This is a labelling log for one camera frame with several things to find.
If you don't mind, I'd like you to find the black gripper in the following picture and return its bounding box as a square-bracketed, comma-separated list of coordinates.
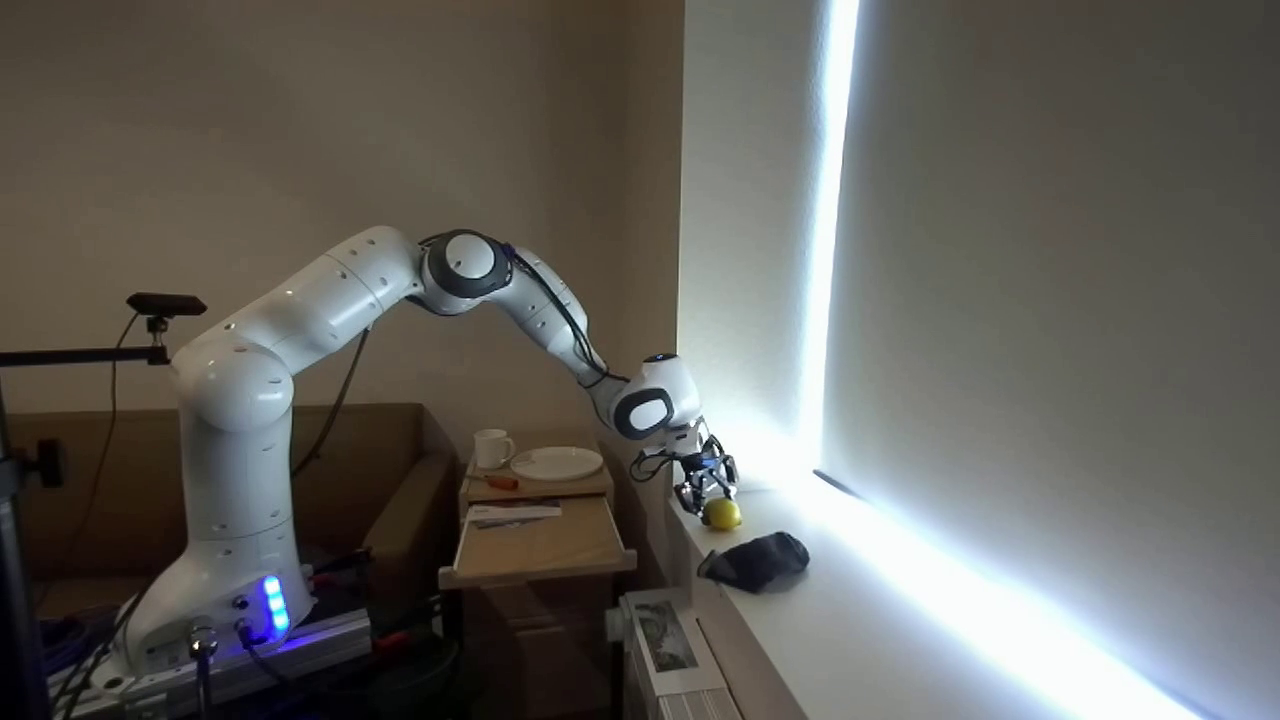
[677, 443, 738, 511]

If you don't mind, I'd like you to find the dark blue cloth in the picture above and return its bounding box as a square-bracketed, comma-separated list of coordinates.
[694, 532, 811, 594]

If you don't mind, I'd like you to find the white roller window blind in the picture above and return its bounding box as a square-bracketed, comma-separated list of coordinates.
[825, 0, 1280, 720]

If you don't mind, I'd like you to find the white mug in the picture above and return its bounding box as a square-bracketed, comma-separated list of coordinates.
[472, 430, 514, 474]

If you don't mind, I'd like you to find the brown leather armchair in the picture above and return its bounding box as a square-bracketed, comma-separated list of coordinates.
[8, 405, 460, 622]

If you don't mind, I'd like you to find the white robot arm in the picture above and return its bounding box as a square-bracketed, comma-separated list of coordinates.
[125, 223, 737, 669]

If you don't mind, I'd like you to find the light wooden side table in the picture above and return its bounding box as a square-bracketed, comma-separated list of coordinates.
[435, 470, 634, 720]

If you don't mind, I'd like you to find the white plate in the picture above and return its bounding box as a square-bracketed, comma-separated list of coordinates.
[512, 443, 602, 483]

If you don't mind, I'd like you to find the yellow lemon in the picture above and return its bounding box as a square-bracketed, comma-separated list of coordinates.
[703, 500, 743, 532]

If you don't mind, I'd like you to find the white wall heater unit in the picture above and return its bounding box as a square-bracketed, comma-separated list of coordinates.
[608, 588, 738, 720]

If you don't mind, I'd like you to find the black camera on stand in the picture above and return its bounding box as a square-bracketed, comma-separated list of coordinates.
[0, 291, 207, 369]

